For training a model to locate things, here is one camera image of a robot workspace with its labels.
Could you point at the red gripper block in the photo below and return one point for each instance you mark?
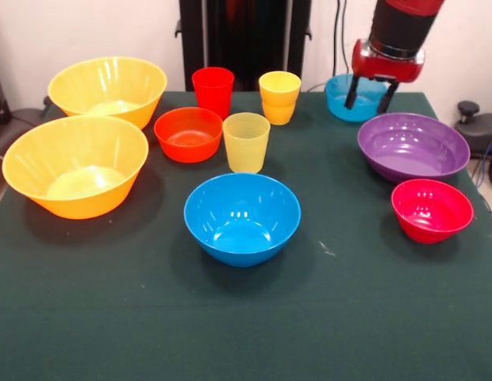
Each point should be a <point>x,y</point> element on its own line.
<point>381,68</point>

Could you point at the purple bowl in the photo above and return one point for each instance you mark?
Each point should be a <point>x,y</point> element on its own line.
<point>412,151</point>

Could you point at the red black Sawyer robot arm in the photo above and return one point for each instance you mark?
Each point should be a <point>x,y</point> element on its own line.
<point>400,28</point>

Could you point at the small light blue bowl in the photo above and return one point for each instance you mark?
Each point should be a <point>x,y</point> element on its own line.
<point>335,103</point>

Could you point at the yellow stepped cup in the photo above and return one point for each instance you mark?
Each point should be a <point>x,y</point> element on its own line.
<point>278,103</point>

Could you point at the black tripod base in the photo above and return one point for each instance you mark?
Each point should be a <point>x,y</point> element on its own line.
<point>25,119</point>
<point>478,135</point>

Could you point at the small pink bowl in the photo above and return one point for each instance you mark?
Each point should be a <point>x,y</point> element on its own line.
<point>428,214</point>

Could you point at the pale yellow translucent cup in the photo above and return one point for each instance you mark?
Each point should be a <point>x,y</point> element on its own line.
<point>246,147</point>

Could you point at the red cup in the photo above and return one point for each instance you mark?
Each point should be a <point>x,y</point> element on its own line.
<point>212,91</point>

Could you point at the small red-orange bowl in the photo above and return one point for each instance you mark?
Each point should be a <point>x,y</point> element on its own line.
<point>186,139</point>

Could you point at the large orange bowl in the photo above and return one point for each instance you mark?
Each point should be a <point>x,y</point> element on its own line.
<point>107,87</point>
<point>71,166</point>

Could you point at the dark green table cloth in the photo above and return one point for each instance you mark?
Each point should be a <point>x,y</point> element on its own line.
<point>111,301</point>

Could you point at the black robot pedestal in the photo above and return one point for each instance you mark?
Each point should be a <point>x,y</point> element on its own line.
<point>246,39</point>

